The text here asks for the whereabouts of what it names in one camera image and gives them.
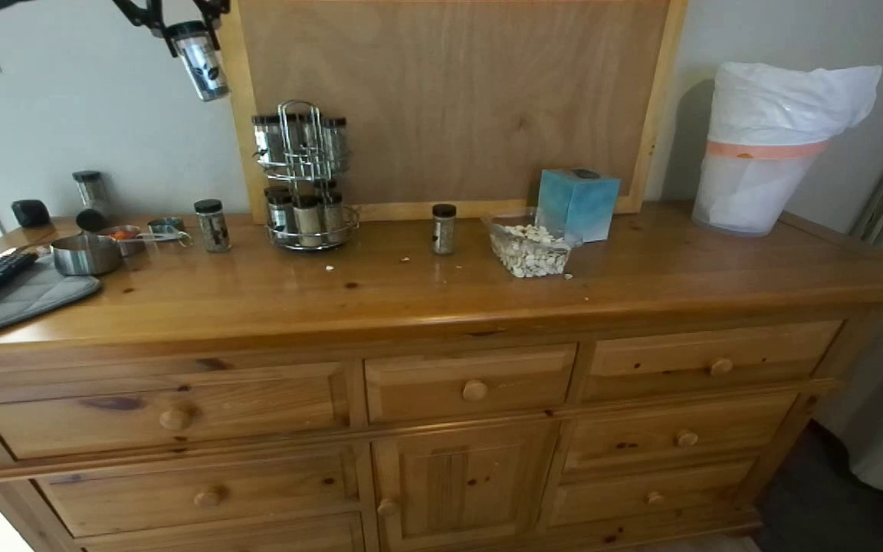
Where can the dark jar with black lid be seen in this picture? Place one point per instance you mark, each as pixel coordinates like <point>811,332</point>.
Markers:
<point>30,213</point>

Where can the small steel measuring cup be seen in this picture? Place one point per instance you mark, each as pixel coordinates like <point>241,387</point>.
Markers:
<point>168,231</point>

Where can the large steel measuring cup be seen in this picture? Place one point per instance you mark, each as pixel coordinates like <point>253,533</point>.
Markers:
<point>83,256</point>

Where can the grey quilted pot holder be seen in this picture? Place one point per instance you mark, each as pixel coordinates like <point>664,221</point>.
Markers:
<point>21,303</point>

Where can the pine wooden dresser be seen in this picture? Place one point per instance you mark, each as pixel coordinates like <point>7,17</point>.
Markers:
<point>442,294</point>

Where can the round wooden drawer knob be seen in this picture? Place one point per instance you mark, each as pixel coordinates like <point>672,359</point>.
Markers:
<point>205,496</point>
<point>384,507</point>
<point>687,440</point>
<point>474,389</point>
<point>655,496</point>
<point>175,415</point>
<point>722,366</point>

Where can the teal tissue box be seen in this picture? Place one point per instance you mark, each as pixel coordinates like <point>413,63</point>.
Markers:
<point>576,206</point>

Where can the white lined trash can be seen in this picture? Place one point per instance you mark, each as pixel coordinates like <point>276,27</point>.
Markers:
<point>766,155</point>

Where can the dark floor mat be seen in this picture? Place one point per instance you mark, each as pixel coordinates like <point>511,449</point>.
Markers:
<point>842,501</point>

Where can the plywood board with frame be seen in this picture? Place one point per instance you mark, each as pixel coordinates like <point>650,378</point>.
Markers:
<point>460,92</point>

